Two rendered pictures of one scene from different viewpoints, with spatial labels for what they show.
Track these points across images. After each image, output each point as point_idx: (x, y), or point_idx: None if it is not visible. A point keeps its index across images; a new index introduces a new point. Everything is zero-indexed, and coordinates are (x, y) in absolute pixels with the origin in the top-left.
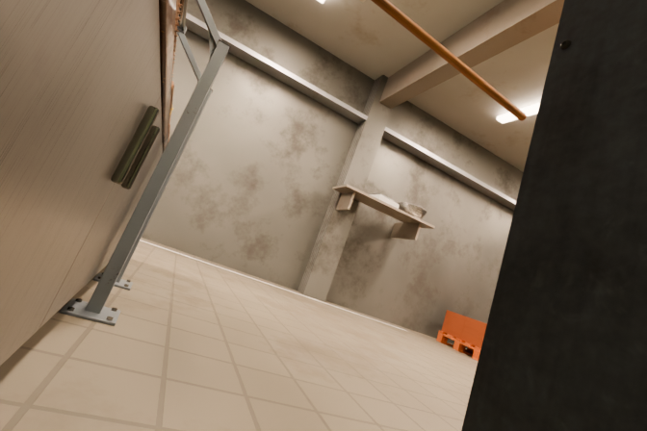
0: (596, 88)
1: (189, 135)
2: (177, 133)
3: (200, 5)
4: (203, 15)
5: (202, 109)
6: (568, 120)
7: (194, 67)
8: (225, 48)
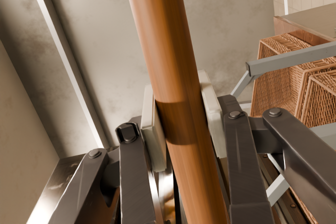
0: None
1: (321, 49)
2: None
3: (278, 197)
4: (289, 185)
5: (280, 58)
6: None
7: (236, 98)
8: (323, 140)
